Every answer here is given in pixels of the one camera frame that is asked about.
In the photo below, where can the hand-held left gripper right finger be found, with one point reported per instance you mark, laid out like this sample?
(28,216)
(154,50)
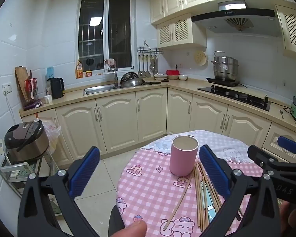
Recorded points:
(213,170)

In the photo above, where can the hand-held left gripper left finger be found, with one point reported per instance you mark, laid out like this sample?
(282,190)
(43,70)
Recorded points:
(85,170)

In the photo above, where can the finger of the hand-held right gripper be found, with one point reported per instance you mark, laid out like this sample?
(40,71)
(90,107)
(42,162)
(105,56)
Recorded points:
(288,144)
(260,156)

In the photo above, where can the light blue utensil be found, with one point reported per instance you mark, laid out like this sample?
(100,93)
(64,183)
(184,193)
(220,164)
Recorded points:
(210,202)

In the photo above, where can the pink cup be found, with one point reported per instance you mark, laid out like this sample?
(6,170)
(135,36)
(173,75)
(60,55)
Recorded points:
(182,160)

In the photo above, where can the pile of wooden chopsticks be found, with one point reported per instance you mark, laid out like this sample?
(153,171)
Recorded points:
(199,202)

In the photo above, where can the person's right hand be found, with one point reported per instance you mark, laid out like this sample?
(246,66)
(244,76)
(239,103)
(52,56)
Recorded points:
(294,219)

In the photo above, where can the person's left hand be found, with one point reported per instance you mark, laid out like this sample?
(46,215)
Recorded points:
(134,230)

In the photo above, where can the white fringed bear cloth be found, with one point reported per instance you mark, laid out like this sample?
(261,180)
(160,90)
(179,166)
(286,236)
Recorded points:
(224,150)

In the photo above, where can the metal spoon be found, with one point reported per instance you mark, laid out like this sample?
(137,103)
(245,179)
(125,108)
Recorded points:
(281,113)

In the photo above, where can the clear plastic bag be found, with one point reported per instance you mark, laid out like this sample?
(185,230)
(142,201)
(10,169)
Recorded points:
(51,135)

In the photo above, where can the cream lower kitchen cabinets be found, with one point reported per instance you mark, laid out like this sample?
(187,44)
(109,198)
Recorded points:
(118,121)

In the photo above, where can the dark chair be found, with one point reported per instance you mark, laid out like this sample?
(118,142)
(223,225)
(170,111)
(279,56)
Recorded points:
(116,222)

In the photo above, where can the brown rice cooker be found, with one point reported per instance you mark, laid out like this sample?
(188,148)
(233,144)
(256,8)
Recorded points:
(27,140)

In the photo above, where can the pink checkered tablecloth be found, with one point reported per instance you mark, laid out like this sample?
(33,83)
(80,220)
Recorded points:
(150,190)

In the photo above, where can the black gas stove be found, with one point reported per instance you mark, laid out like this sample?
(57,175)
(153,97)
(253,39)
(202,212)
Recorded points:
(227,95)

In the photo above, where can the metal shelf rack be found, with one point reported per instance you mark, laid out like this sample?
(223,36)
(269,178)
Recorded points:
(14,170)

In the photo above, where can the small white cup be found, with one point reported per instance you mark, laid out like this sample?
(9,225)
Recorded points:
(47,99)

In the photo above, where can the steel sink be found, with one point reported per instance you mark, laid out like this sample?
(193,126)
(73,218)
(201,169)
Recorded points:
(98,89)

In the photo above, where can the black induction cooker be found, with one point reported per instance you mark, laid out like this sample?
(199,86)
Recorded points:
(223,82)

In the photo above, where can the purple tray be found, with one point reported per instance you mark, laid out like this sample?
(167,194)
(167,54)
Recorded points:
(32,105)

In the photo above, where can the black electric kettle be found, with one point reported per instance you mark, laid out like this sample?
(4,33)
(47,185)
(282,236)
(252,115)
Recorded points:
(55,88)

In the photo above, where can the small red jar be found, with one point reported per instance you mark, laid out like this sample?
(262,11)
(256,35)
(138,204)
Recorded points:
(89,73)

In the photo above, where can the steel steamer pot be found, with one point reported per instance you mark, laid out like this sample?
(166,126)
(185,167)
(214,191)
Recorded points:
(224,66)

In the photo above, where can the metal faucet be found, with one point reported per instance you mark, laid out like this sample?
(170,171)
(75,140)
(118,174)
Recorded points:
(115,77)

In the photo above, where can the red utensil holder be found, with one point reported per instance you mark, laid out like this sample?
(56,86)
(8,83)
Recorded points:
(29,90)

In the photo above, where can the white bowl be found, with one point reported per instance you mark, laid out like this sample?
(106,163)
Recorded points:
(160,76)
(172,77)
(183,77)

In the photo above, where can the orange bottle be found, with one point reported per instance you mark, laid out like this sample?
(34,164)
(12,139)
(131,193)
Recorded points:
(79,71)

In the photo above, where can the steel wok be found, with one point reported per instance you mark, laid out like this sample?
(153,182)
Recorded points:
(134,82)

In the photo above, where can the black colander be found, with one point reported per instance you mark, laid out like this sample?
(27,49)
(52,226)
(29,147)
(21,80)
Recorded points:
(128,76)

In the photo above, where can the blue box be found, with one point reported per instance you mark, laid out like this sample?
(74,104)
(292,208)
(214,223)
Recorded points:
(50,72)

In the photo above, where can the red box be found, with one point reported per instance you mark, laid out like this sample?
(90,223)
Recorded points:
(172,72)

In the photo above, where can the black pan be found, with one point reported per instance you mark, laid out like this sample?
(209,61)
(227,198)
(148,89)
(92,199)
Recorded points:
(153,81)

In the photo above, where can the wooden cutting board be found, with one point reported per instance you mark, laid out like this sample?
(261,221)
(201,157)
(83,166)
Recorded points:
(21,79)

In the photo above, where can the round yellow steamer plate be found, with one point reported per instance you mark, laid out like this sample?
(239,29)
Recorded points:
(201,58)

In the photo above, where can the cream lattice door cabinet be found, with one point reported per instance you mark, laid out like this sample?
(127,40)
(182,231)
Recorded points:
(293,29)
(180,33)

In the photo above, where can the hanging metal utensil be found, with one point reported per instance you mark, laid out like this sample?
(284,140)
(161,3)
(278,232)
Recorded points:
(139,66)
(143,68)
(151,65)
(155,66)
(147,69)

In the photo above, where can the kitchen window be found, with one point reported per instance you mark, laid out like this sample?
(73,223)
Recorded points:
(106,34)

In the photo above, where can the range hood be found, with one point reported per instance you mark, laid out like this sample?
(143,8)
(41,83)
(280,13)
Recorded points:
(236,13)

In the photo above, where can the white wall outlet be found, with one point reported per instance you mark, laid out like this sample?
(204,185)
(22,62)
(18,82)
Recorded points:
(0,147)
(7,88)

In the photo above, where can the wall utensil rack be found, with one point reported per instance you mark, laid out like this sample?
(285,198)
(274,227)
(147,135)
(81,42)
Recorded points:
(150,50)

